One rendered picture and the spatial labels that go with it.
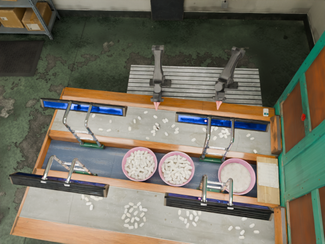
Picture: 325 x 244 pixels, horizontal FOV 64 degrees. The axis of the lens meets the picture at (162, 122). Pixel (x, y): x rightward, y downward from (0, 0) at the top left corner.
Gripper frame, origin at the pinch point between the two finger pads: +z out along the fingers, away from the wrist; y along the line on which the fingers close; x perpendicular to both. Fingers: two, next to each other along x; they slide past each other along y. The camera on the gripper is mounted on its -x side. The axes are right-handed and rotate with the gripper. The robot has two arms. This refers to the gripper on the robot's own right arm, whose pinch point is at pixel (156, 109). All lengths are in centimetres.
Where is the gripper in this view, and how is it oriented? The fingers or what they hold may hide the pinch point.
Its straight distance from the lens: 211.7
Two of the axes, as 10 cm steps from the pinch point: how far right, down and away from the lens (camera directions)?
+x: 1.3, -2.1, 9.7
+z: -0.8, 9.7, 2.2
